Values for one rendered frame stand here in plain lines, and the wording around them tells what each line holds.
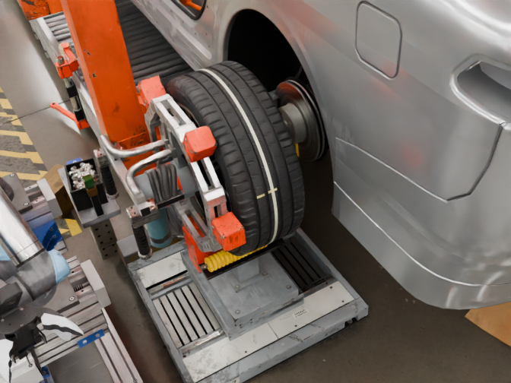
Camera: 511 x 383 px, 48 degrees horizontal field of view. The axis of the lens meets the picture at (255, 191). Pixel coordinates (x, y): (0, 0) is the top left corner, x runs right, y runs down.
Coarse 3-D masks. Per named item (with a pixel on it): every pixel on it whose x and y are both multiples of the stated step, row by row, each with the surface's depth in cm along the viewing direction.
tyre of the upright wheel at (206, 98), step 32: (224, 64) 193; (192, 96) 177; (224, 96) 178; (256, 96) 178; (224, 128) 172; (256, 128) 175; (224, 160) 171; (256, 160) 174; (288, 160) 177; (256, 192) 175; (288, 192) 180; (256, 224) 181; (288, 224) 191
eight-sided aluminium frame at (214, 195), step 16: (160, 112) 183; (176, 112) 182; (160, 128) 212; (176, 128) 174; (192, 128) 174; (160, 160) 219; (208, 160) 174; (208, 176) 177; (208, 192) 173; (176, 208) 221; (192, 208) 221; (208, 208) 174; (224, 208) 178; (208, 224) 182; (208, 240) 192
